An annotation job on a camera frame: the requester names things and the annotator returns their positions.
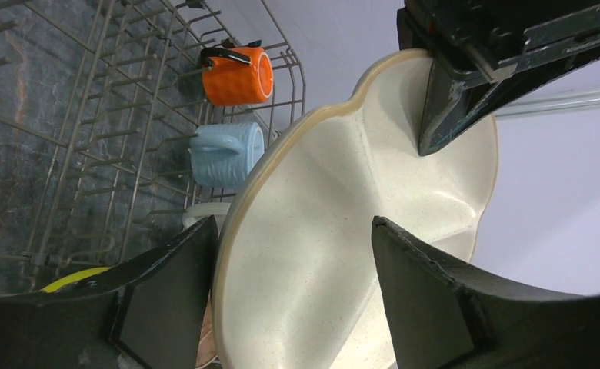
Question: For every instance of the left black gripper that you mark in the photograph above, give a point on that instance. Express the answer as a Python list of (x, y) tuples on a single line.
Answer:
[(490, 53)]

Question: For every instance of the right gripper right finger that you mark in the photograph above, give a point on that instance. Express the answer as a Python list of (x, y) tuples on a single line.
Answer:
[(443, 312)]

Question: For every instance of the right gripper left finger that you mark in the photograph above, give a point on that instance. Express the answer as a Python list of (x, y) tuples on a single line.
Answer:
[(148, 309)]

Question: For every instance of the lime green bowl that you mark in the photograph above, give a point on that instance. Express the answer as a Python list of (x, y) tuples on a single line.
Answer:
[(73, 278)]

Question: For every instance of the white floral mug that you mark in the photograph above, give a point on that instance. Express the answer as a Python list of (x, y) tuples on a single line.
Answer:
[(198, 211)]

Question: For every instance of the cream divided plate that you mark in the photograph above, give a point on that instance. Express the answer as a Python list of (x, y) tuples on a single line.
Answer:
[(295, 282)]

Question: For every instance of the light blue mug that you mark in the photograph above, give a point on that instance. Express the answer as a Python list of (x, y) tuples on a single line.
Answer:
[(223, 155)]

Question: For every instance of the orange mug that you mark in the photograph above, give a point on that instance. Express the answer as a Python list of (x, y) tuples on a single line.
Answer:
[(240, 75)]

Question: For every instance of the beige brown-rimmed bowl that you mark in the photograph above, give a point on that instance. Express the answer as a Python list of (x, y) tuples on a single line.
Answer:
[(207, 351)]

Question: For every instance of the grey wire dish rack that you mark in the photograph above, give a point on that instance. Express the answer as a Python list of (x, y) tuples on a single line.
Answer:
[(98, 101)]

